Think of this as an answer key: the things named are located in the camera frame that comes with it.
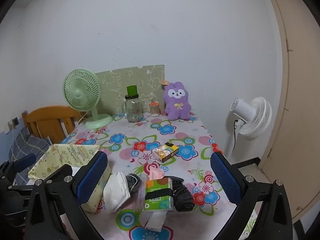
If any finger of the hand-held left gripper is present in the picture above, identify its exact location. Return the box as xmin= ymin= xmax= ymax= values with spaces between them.
xmin=14 ymin=153 xmax=37 ymax=174
xmin=44 ymin=164 xmax=73 ymax=183

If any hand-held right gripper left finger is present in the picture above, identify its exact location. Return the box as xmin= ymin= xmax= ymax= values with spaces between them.
xmin=25 ymin=151 xmax=108 ymax=240

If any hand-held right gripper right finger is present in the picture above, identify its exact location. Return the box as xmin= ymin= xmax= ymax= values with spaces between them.
xmin=210 ymin=152 xmax=293 ymax=240

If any yellow fabric storage box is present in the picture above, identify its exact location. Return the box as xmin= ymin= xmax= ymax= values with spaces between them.
xmin=28 ymin=144 xmax=112 ymax=213

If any white face mask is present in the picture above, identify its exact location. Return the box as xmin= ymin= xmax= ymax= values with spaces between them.
xmin=103 ymin=172 xmax=132 ymax=214

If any black umbrella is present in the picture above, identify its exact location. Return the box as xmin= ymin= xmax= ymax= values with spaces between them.
xmin=164 ymin=176 xmax=195 ymax=212

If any clear plastic packet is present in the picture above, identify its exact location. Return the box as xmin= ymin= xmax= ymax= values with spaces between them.
xmin=120 ymin=175 xmax=148 ymax=210

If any pink packet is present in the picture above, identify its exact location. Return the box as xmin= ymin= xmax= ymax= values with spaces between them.
xmin=149 ymin=168 xmax=164 ymax=180

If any green tissue pack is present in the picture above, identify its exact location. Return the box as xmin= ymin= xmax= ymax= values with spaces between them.
xmin=144 ymin=177 xmax=175 ymax=212

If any cartoon printed box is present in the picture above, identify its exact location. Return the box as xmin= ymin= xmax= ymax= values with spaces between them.
xmin=151 ymin=142 xmax=179 ymax=163

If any blue plaid bedding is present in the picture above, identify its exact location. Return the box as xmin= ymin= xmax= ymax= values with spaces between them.
xmin=0 ymin=126 xmax=52 ymax=183

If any black baseboard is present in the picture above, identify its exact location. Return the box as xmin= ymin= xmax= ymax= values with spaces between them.
xmin=231 ymin=157 xmax=259 ymax=170

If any wooden headboard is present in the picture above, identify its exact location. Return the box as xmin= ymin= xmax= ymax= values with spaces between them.
xmin=21 ymin=106 xmax=84 ymax=144

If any white standing fan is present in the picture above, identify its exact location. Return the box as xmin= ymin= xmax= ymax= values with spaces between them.
xmin=225 ymin=96 xmax=272 ymax=160

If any white paper sheet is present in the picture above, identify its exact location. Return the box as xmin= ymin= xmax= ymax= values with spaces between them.
xmin=145 ymin=211 xmax=168 ymax=232

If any glass jar with green lid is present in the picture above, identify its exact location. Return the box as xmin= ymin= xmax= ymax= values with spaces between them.
xmin=116 ymin=85 xmax=143 ymax=123

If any green desk fan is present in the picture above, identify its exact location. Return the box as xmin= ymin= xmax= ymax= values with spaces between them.
xmin=62 ymin=69 xmax=113 ymax=130

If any purple plush toy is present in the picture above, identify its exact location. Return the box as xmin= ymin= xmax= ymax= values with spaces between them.
xmin=161 ymin=81 xmax=192 ymax=121

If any cotton swab jar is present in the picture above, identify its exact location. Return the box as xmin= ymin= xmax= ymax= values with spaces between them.
xmin=149 ymin=101 xmax=160 ymax=116

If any beige door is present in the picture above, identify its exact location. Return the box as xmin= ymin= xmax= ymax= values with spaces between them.
xmin=257 ymin=0 xmax=320 ymax=224

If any green patterned board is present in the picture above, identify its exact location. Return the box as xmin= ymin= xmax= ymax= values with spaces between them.
xmin=95 ymin=65 xmax=165 ymax=117

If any black fan cable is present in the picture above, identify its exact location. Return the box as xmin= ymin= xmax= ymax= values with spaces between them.
xmin=233 ymin=120 xmax=238 ymax=159

